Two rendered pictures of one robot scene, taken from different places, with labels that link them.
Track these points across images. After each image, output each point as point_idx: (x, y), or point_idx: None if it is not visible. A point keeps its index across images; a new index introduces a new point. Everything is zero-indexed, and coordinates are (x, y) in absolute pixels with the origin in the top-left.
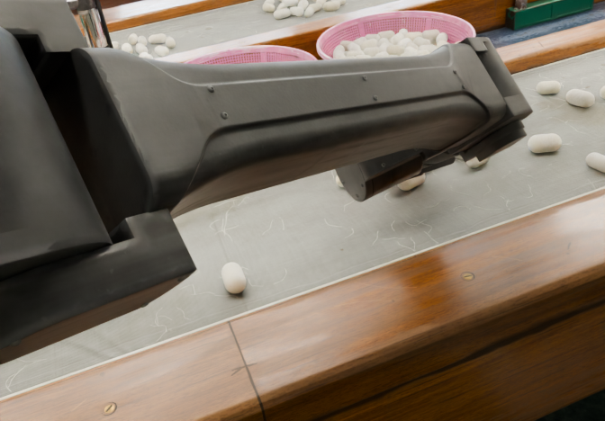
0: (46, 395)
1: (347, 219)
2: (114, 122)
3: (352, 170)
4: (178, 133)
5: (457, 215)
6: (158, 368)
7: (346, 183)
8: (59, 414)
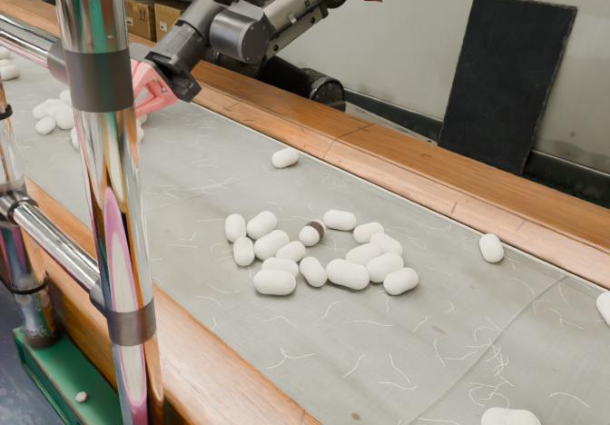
0: (445, 178)
1: (186, 138)
2: None
3: (260, 37)
4: None
5: (173, 108)
6: (388, 150)
7: (250, 55)
8: (447, 169)
